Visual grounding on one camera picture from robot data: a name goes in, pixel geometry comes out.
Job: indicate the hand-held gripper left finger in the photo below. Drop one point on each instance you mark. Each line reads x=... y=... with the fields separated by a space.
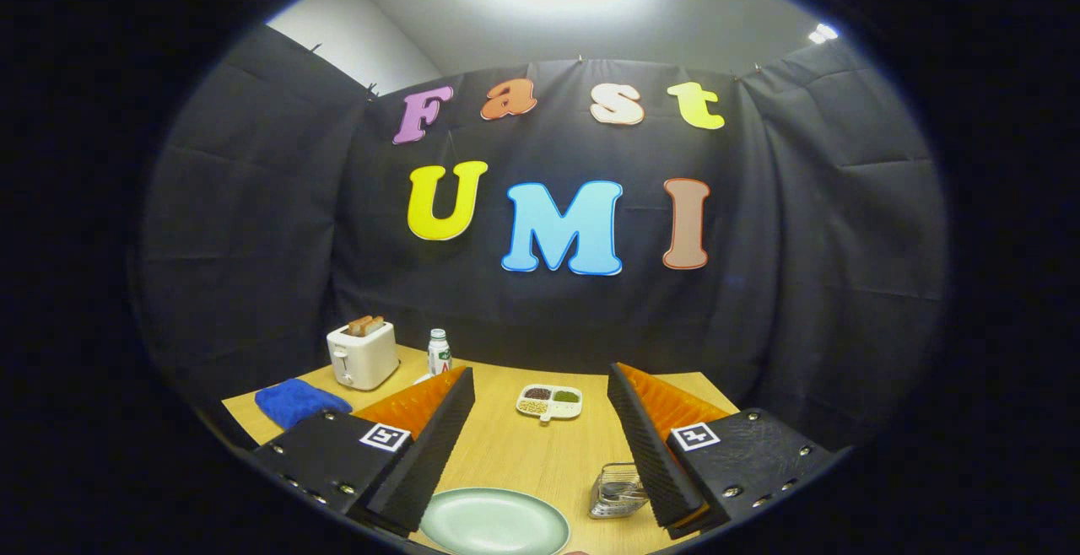
x=426 y=471

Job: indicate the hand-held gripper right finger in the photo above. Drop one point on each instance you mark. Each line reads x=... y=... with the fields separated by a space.
x=654 y=462

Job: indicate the pale green plate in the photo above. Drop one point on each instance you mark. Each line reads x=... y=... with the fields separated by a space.
x=494 y=525

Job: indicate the clear water bottle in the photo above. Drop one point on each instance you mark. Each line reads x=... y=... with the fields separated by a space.
x=440 y=357

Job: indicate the white divided grain dish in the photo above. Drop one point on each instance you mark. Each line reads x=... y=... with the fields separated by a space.
x=548 y=407

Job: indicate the white toaster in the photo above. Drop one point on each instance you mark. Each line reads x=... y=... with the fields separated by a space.
x=367 y=361

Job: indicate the blue folded towel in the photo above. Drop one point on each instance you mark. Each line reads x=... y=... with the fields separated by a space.
x=299 y=403

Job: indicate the toast slice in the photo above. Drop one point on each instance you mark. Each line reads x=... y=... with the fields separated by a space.
x=375 y=324
x=358 y=325

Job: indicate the black backdrop cloth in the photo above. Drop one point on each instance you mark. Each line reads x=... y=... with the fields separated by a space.
x=278 y=243

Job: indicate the small ceiling light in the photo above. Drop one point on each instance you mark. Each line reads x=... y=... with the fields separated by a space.
x=826 y=32

